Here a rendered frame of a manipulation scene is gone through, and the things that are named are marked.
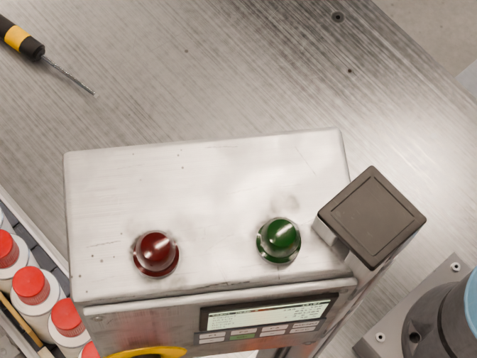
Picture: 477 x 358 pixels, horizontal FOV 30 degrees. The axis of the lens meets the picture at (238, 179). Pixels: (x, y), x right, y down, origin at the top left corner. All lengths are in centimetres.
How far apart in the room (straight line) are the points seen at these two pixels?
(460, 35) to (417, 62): 105
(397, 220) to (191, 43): 84
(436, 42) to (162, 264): 191
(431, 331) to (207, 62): 51
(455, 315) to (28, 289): 45
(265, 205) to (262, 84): 77
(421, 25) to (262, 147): 185
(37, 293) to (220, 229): 43
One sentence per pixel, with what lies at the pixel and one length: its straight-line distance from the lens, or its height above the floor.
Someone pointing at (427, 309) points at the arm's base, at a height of 95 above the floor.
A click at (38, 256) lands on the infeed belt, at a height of 88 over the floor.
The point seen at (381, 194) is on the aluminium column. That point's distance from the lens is 51.
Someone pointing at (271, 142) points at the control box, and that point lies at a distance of 54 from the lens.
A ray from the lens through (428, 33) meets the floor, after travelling 236.
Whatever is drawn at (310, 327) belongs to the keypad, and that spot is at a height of 137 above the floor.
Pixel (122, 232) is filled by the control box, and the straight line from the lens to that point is 51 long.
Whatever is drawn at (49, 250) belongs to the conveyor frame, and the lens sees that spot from 115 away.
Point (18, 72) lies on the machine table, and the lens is 130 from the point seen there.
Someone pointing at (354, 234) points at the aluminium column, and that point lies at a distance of 50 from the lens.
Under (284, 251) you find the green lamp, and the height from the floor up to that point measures 149.
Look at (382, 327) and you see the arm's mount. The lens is 111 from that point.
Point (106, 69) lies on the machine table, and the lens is 129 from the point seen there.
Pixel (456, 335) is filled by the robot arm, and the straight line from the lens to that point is 100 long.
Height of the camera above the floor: 196
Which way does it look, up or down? 69 degrees down
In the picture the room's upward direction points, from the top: 9 degrees clockwise
